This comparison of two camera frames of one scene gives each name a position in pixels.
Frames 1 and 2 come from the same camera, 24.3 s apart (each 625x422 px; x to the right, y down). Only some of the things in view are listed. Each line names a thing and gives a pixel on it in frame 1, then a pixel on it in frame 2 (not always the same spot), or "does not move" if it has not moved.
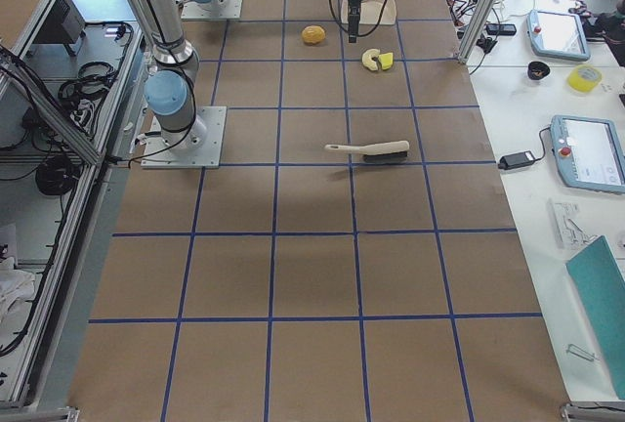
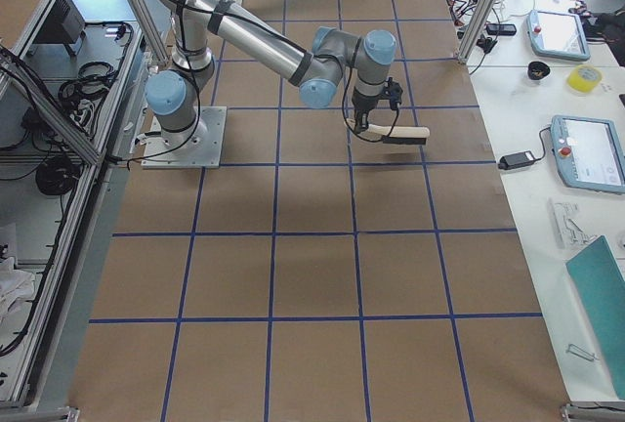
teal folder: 602,280 does not move
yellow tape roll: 584,78 does not move
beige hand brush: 380,152 -> 394,134
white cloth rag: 16,285 does not move
